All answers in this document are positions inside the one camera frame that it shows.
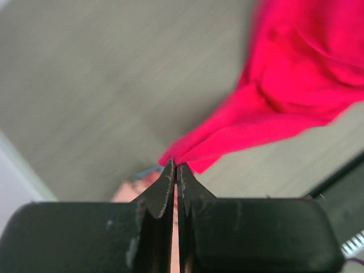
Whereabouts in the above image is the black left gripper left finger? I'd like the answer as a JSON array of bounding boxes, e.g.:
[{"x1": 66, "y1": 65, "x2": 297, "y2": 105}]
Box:
[{"x1": 1, "y1": 161, "x2": 175, "y2": 272}]

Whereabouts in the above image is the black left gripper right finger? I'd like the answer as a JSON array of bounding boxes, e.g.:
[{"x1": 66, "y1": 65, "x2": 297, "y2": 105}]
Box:
[{"x1": 176, "y1": 164, "x2": 345, "y2": 272}]

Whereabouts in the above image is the hot pink t shirt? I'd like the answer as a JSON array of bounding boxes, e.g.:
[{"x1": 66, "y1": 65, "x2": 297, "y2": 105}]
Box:
[{"x1": 159, "y1": 1, "x2": 363, "y2": 173}]

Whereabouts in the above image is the folded light pink t shirt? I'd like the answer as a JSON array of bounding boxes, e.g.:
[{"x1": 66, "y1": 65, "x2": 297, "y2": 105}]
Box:
[{"x1": 111, "y1": 172, "x2": 160, "y2": 202}]

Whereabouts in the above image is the folded light blue t shirt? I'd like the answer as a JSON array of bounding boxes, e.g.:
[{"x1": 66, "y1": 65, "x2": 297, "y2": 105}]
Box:
[{"x1": 131, "y1": 166, "x2": 164, "y2": 181}]

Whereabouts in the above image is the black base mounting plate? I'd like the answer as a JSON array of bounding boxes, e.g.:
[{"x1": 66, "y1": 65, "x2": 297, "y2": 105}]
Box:
[{"x1": 306, "y1": 153, "x2": 363, "y2": 243}]

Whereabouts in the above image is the slotted white cable duct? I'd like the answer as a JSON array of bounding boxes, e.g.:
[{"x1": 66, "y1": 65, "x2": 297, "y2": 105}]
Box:
[{"x1": 341, "y1": 230, "x2": 364, "y2": 259}]

